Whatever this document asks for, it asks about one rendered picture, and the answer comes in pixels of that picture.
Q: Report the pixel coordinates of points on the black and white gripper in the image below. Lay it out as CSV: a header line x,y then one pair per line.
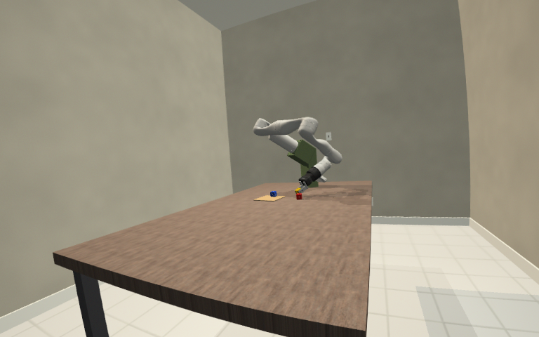
x,y
312,175

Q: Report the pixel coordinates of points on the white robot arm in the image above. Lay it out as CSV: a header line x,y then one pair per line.
x,y
278,130

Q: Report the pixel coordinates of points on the tan flat mat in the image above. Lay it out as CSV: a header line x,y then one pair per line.
x,y
269,198

